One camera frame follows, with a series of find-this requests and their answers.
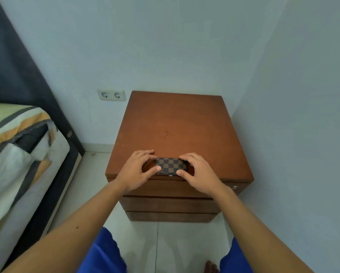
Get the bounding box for person's left hand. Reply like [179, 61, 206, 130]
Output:
[115, 150, 162, 194]

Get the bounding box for person's right hand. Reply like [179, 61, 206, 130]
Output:
[176, 152, 226, 196]

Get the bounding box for brown checkered phone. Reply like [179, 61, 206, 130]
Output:
[155, 157, 188, 176]

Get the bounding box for person's left forearm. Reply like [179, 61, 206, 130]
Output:
[2, 179, 125, 273]

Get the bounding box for person's right forearm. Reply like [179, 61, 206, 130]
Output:
[212, 187, 315, 273]

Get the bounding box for brown wooden nightstand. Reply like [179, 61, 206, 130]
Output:
[105, 91, 255, 223]

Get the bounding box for person's foot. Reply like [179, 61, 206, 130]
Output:
[205, 260, 220, 273]

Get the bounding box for blue shorts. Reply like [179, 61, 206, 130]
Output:
[76, 227, 255, 273]

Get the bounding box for striped bed sheet mattress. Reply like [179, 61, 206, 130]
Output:
[0, 102, 71, 273]

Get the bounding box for dark grey headboard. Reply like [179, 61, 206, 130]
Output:
[0, 0, 86, 157]

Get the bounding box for white double wall socket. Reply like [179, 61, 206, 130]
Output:
[97, 89, 127, 102]

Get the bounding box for dark bed frame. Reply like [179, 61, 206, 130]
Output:
[2, 138, 83, 273]

